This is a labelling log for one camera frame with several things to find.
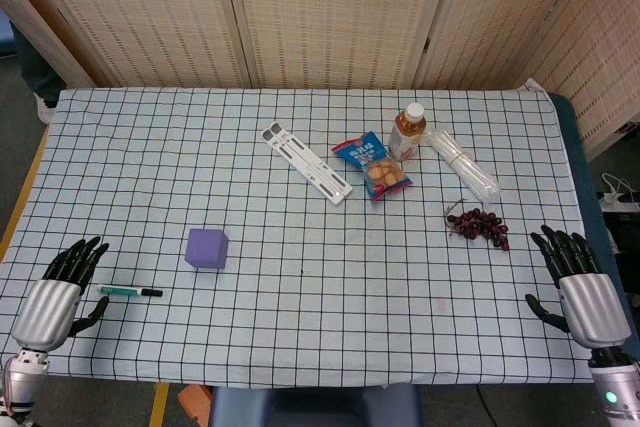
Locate orange box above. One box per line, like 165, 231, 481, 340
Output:
177, 385, 214, 427

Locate green marker black cap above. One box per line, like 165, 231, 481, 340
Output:
96, 285, 164, 298

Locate purple foam cube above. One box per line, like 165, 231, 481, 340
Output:
184, 227, 230, 272

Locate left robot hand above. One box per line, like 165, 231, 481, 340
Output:
10, 235, 111, 352

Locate blue biscuit snack bag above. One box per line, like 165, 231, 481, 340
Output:
331, 130, 414, 204

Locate dark red grape bunch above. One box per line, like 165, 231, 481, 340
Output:
442, 199, 512, 253

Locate checkered white tablecloth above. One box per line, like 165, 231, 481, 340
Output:
0, 77, 626, 390

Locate dark blue chair back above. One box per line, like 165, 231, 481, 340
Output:
208, 383, 424, 427

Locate white folding laptop stand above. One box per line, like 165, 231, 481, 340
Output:
261, 120, 354, 206

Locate white power strip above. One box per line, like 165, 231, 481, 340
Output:
597, 172, 640, 213

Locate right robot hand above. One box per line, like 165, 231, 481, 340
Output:
524, 224, 632, 350

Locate woven folding screen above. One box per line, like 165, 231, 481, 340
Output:
0, 0, 640, 161

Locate clear plastic straw pack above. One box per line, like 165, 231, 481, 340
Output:
425, 128, 502, 206

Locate tea bottle white cap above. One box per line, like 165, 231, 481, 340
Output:
387, 102, 429, 163

